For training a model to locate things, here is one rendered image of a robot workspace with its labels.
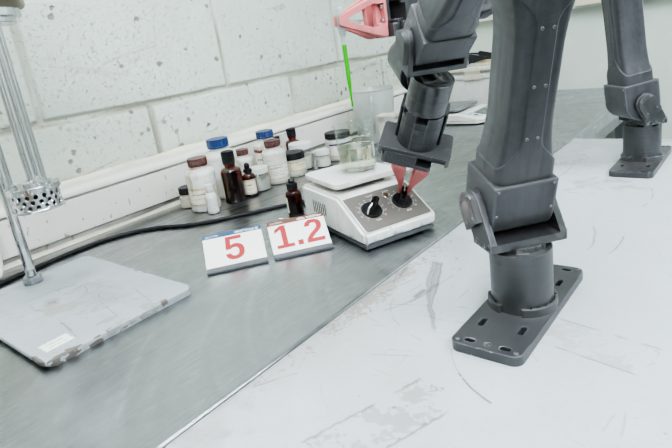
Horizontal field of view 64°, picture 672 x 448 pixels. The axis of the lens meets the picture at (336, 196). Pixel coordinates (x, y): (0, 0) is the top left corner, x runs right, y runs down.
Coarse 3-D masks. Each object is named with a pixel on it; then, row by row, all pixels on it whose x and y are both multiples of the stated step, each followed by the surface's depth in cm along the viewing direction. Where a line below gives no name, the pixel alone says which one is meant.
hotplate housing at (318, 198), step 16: (304, 192) 92; (320, 192) 88; (336, 192) 85; (352, 192) 84; (320, 208) 88; (336, 208) 83; (336, 224) 84; (352, 224) 79; (400, 224) 80; (416, 224) 81; (432, 224) 83; (352, 240) 81; (368, 240) 77; (384, 240) 79
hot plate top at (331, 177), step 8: (328, 168) 93; (336, 168) 93; (384, 168) 88; (312, 176) 90; (320, 176) 89; (328, 176) 88; (336, 176) 87; (344, 176) 86; (352, 176) 86; (360, 176) 85; (368, 176) 85; (376, 176) 85; (384, 176) 86; (320, 184) 87; (328, 184) 84; (336, 184) 83; (344, 184) 83; (352, 184) 83
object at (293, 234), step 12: (276, 228) 84; (288, 228) 84; (300, 228) 84; (312, 228) 84; (324, 228) 84; (276, 240) 82; (288, 240) 82; (300, 240) 82; (312, 240) 83; (324, 240) 83
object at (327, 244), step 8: (328, 232) 84; (328, 240) 83; (272, 248) 82; (288, 248) 82; (296, 248) 82; (304, 248) 82; (312, 248) 81; (320, 248) 81; (328, 248) 81; (280, 256) 80; (288, 256) 80
